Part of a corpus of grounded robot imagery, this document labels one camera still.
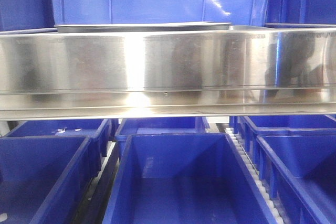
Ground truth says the roller track divider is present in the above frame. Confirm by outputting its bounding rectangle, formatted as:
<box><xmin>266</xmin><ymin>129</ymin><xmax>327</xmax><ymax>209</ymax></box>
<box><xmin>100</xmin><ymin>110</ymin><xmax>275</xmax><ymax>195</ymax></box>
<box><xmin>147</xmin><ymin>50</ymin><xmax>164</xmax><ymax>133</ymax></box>
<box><xmin>211</xmin><ymin>123</ymin><xmax>284</xmax><ymax>223</ymax></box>
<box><xmin>72</xmin><ymin>142</ymin><xmax>119</xmax><ymax>223</ymax></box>

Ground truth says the blue bin rear lower left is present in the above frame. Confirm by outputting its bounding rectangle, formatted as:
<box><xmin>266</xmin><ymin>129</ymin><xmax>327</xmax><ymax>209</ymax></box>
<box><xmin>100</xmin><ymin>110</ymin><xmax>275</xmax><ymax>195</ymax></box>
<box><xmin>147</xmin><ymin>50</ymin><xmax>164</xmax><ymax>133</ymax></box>
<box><xmin>5</xmin><ymin>119</ymin><xmax>112</xmax><ymax>177</ymax></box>

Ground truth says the blue bin rear lower centre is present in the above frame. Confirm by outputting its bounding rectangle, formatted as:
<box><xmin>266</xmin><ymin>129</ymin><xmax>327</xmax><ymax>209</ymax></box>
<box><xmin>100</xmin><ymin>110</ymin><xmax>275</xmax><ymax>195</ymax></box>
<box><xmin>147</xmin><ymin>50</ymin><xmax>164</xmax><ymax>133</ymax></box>
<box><xmin>115</xmin><ymin>116</ymin><xmax>210</xmax><ymax>157</ymax></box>

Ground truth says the roller track divider lower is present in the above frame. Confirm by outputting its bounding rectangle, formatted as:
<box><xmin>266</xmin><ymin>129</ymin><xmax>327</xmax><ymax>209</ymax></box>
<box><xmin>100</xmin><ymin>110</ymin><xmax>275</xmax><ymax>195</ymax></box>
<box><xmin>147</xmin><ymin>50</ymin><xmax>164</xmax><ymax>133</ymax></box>
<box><xmin>211</xmin><ymin>123</ymin><xmax>284</xmax><ymax>223</ymax></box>

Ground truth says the blue bin upper left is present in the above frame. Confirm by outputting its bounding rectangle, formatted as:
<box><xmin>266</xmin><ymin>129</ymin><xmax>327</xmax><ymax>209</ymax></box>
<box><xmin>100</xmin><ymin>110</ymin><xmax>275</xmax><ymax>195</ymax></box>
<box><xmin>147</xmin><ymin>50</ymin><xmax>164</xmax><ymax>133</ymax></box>
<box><xmin>1</xmin><ymin>0</ymin><xmax>56</xmax><ymax>31</ymax></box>

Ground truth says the blue bin rear lower right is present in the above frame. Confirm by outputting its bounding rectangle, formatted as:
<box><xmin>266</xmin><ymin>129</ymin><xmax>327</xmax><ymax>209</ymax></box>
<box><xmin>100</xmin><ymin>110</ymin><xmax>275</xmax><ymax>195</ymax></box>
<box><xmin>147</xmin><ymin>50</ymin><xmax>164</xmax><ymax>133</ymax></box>
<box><xmin>229</xmin><ymin>115</ymin><xmax>335</xmax><ymax>159</ymax></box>

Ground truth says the blue bin upper right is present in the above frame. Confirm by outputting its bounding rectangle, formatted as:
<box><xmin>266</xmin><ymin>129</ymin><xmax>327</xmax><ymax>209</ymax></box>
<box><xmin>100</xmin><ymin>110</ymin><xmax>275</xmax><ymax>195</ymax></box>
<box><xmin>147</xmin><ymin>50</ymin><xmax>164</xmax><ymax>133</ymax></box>
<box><xmin>265</xmin><ymin>0</ymin><xmax>335</xmax><ymax>28</ymax></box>

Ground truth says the stainless steel shelf front rail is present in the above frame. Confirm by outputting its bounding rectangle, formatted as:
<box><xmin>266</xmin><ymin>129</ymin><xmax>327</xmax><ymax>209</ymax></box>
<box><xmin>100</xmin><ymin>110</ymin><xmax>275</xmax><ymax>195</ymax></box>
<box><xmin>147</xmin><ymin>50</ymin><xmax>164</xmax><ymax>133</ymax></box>
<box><xmin>1</xmin><ymin>26</ymin><xmax>335</xmax><ymax>121</ymax></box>

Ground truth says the left roller track divider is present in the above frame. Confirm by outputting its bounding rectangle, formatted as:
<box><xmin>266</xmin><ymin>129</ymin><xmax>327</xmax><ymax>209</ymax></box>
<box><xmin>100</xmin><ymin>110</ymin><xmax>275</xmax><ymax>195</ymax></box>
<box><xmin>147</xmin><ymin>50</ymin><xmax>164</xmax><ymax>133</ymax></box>
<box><xmin>72</xmin><ymin>142</ymin><xmax>119</xmax><ymax>223</ymax></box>

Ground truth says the silver metal tray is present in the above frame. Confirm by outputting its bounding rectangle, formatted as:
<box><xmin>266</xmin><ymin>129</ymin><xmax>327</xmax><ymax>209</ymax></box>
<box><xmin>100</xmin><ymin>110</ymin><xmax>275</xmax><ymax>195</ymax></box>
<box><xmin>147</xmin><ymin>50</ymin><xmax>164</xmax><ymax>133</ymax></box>
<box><xmin>55</xmin><ymin>22</ymin><xmax>231</xmax><ymax>33</ymax></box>

